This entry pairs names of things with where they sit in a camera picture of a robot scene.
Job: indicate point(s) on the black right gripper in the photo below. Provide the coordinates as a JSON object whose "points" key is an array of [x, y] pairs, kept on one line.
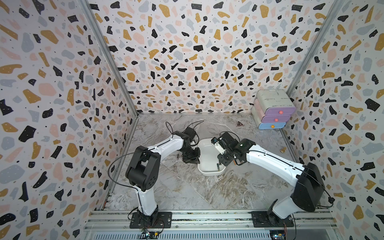
{"points": [[220, 158]]}

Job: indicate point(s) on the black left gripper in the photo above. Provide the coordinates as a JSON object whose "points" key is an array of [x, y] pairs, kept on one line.
{"points": [[195, 159]]}

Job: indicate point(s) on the white plastic storage box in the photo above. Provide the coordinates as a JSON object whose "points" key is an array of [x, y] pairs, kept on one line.
{"points": [[209, 159]]}

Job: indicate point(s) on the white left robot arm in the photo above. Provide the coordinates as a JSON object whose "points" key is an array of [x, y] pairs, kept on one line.
{"points": [[144, 167]]}

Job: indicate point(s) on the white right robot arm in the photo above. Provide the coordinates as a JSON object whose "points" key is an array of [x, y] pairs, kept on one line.
{"points": [[307, 183]]}

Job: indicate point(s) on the small triangular sticker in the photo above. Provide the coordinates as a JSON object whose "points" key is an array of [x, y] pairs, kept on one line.
{"points": [[239, 124]]}

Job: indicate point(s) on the pastel drawer organiser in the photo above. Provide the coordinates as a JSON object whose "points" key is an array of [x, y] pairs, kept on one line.
{"points": [[272, 109]]}

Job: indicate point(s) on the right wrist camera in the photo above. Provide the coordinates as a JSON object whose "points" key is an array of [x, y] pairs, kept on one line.
{"points": [[226, 142]]}

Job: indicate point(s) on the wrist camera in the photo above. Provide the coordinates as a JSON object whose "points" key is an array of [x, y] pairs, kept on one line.
{"points": [[226, 142], [191, 133]]}

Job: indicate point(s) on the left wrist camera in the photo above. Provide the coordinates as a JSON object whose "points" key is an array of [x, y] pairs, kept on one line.
{"points": [[191, 133]]}

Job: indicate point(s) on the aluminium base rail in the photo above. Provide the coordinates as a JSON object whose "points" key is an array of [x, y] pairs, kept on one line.
{"points": [[212, 225]]}

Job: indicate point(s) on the aluminium corner post left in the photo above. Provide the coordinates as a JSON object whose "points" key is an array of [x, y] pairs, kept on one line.
{"points": [[86, 9]]}

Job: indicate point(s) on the aluminium corner post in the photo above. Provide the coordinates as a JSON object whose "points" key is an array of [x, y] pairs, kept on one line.
{"points": [[86, 9], [332, 14]]}

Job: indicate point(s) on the aluminium corner post right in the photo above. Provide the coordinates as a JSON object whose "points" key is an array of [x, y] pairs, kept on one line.
{"points": [[332, 14]]}

